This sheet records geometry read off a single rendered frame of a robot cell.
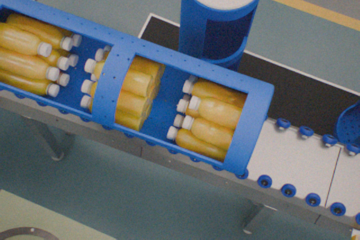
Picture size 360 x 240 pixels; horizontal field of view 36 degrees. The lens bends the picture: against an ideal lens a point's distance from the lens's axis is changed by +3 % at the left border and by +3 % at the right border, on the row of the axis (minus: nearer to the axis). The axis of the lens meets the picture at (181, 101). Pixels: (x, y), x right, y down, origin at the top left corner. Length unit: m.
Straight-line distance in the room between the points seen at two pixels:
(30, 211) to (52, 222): 0.07
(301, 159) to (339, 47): 1.36
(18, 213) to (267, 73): 1.54
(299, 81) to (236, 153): 1.30
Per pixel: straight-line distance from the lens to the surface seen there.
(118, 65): 1.53
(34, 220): 1.61
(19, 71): 1.70
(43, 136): 2.38
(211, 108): 1.54
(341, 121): 2.73
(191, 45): 2.15
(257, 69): 2.75
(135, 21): 3.01
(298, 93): 2.74
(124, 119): 1.65
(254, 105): 1.50
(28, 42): 1.66
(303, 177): 1.79
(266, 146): 1.79
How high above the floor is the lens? 2.62
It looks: 69 degrees down
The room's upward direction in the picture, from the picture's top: 4 degrees clockwise
